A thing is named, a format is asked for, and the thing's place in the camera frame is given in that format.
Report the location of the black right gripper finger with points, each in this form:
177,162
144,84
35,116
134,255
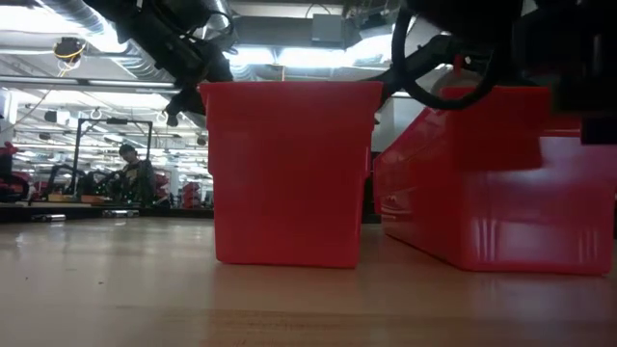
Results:
414,67

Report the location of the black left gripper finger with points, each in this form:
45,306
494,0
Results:
188,103

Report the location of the silver battery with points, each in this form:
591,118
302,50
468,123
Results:
48,218
111,213
130,213

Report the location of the red plastic bin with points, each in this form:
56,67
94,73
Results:
289,183
506,221

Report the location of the black background robot arm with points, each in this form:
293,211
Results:
60,173
99,183

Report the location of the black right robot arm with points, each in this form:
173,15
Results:
569,58

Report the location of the person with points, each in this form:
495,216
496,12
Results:
137,176

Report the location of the small red cabinet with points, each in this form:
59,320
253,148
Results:
191,195

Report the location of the fluorescent light strip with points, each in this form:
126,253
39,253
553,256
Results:
96,83

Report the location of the grey ceiling unit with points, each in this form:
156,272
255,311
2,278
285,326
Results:
327,29

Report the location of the black round ceiling device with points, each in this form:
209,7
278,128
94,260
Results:
69,48

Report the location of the red wheeled machine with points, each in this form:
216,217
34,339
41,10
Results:
12,185

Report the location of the black station frame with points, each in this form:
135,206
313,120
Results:
76,159

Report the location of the black metal table frame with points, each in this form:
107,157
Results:
96,213

